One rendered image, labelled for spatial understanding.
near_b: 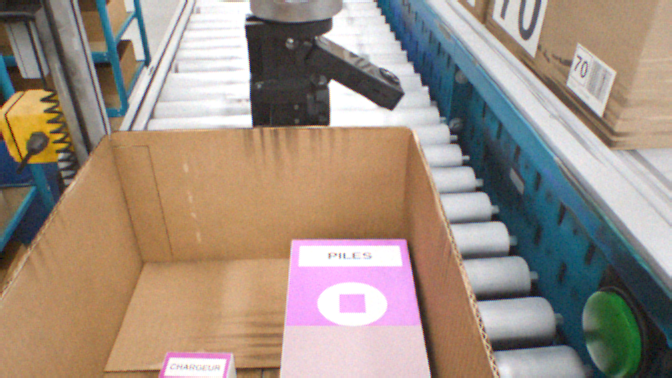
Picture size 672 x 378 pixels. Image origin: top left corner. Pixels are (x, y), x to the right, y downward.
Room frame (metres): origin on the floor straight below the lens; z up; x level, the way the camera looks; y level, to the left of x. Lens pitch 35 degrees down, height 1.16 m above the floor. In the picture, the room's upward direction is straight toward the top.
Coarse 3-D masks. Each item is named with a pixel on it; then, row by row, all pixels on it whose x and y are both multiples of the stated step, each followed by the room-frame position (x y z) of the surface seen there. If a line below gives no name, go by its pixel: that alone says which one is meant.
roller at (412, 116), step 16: (336, 112) 0.82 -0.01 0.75; (352, 112) 0.82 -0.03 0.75; (368, 112) 0.82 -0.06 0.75; (384, 112) 0.82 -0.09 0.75; (400, 112) 0.82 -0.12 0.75; (416, 112) 0.82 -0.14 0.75; (432, 112) 0.83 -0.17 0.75; (160, 128) 0.78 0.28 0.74; (176, 128) 0.78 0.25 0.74; (192, 128) 0.78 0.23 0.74
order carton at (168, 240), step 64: (256, 128) 0.45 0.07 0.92; (320, 128) 0.45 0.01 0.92; (384, 128) 0.45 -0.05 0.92; (64, 192) 0.34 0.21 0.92; (128, 192) 0.44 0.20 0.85; (192, 192) 0.44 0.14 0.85; (256, 192) 0.45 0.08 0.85; (320, 192) 0.45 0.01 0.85; (384, 192) 0.45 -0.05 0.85; (64, 256) 0.31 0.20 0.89; (128, 256) 0.41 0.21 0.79; (192, 256) 0.44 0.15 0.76; (256, 256) 0.44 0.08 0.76; (448, 256) 0.28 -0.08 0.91; (0, 320) 0.22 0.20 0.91; (64, 320) 0.28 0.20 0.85; (128, 320) 0.35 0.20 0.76; (192, 320) 0.35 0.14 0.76; (256, 320) 0.35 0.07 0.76; (448, 320) 0.26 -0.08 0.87
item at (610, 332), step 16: (592, 304) 0.32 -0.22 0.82; (608, 304) 0.30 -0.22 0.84; (624, 304) 0.29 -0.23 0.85; (592, 320) 0.31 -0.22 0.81; (608, 320) 0.29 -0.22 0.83; (624, 320) 0.28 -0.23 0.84; (592, 336) 0.30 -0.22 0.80; (608, 336) 0.28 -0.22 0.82; (624, 336) 0.27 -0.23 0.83; (640, 336) 0.27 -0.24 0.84; (592, 352) 0.29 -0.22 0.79; (608, 352) 0.28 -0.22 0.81; (624, 352) 0.27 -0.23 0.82; (640, 352) 0.26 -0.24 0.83; (608, 368) 0.27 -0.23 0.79; (624, 368) 0.26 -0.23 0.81
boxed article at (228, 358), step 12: (168, 360) 0.28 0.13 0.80; (180, 360) 0.28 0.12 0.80; (192, 360) 0.28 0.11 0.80; (204, 360) 0.28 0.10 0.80; (216, 360) 0.28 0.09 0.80; (228, 360) 0.28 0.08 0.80; (168, 372) 0.26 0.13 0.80; (180, 372) 0.26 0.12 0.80; (192, 372) 0.26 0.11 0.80; (204, 372) 0.26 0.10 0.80; (216, 372) 0.26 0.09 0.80; (228, 372) 0.26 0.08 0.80
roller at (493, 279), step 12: (468, 264) 0.44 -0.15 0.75; (480, 264) 0.44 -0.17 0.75; (492, 264) 0.44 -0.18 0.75; (504, 264) 0.44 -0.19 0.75; (516, 264) 0.44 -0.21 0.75; (468, 276) 0.43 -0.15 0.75; (480, 276) 0.43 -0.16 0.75; (492, 276) 0.43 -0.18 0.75; (504, 276) 0.43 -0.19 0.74; (516, 276) 0.43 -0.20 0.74; (528, 276) 0.43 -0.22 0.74; (480, 288) 0.42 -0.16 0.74; (492, 288) 0.42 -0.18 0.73; (504, 288) 0.42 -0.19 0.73; (516, 288) 0.42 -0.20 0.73; (528, 288) 0.43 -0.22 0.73; (480, 300) 0.42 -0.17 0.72; (492, 300) 0.42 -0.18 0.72
